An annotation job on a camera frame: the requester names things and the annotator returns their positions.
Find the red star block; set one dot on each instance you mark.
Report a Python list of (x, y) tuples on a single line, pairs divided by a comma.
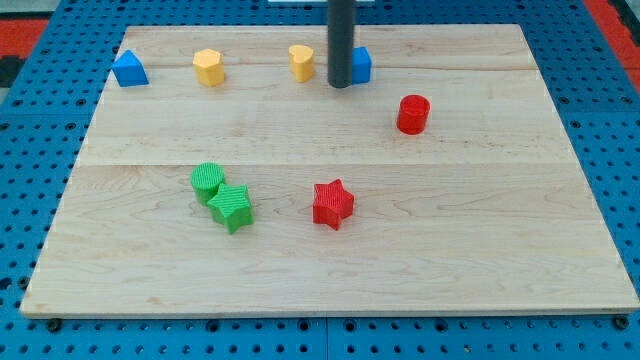
[(332, 204)]

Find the green star block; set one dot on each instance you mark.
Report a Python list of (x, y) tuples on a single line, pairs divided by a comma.
[(231, 207)]

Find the light wooden board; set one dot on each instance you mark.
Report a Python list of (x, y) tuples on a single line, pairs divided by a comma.
[(486, 212)]

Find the green cylinder block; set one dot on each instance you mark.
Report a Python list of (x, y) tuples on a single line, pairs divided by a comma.
[(205, 180)]

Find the red cylinder block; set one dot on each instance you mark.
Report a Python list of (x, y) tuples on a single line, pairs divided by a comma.
[(413, 113)]

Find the yellow heart block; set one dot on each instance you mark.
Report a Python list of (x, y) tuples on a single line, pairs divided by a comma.
[(301, 59)]

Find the blue cube block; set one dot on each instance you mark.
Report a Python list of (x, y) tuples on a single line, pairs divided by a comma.
[(361, 65)]

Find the yellow pentagon block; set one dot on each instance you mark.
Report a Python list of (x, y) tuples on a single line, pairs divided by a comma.
[(209, 67)]

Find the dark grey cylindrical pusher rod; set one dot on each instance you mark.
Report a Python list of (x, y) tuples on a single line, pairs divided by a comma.
[(340, 37)]

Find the blue triangle block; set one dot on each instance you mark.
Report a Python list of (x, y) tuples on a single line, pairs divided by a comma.
[(129, 71)]

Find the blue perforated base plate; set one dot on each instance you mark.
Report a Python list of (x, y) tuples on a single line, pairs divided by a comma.
[(49, 107)]

